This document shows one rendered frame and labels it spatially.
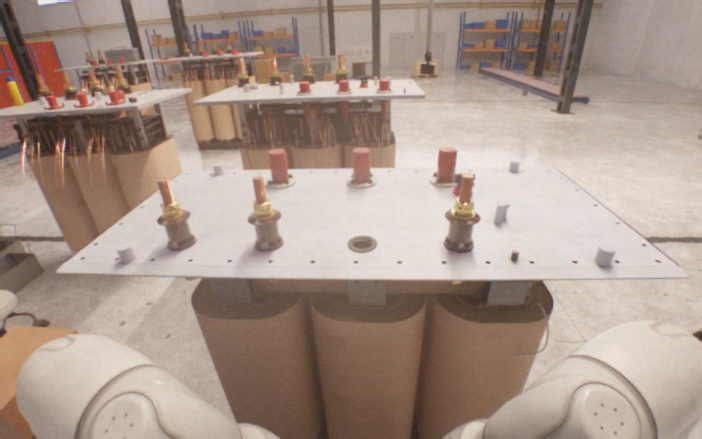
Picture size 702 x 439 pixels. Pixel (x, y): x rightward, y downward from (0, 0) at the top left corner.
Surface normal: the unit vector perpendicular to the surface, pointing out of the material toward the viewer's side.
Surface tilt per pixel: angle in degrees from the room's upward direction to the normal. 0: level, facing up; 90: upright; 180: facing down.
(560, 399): 51
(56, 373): 17
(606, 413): 23
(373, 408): 90
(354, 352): 90
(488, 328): 90
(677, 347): 12
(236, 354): 90
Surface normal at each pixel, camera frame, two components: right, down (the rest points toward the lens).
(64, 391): -0.18, -0.61
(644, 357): -0.04, -0.86
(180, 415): 0.81, -0.57
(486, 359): -0.06, 0.48
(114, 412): 0.02, -0.57
